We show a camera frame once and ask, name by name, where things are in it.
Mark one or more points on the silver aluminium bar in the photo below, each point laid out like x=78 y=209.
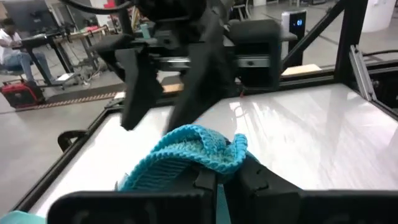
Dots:
x=362 y=74

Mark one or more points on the white building column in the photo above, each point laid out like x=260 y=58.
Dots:
x=379 y=14

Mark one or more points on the small black clamp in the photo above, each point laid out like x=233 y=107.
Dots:
x=66 y=138

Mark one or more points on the person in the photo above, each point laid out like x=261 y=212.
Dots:
x=12 y=53

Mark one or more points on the teal towel with white label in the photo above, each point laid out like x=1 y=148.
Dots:
x=186 y=149

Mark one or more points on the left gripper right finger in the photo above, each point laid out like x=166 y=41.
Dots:
x=261 y=199

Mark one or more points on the white device with blue display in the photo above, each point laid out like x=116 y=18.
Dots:
x=293 y=21

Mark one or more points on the translucent teal plastic bin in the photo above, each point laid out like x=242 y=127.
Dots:
x=18 y=218

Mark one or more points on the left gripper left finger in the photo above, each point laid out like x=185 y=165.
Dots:
x=206 y=199

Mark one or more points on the red bag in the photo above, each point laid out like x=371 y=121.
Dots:
x=21 y=93

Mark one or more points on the black desk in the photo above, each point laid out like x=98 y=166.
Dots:
x=40 y=42

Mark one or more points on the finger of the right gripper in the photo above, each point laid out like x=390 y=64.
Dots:
x=140 y=90
x=199 y=77

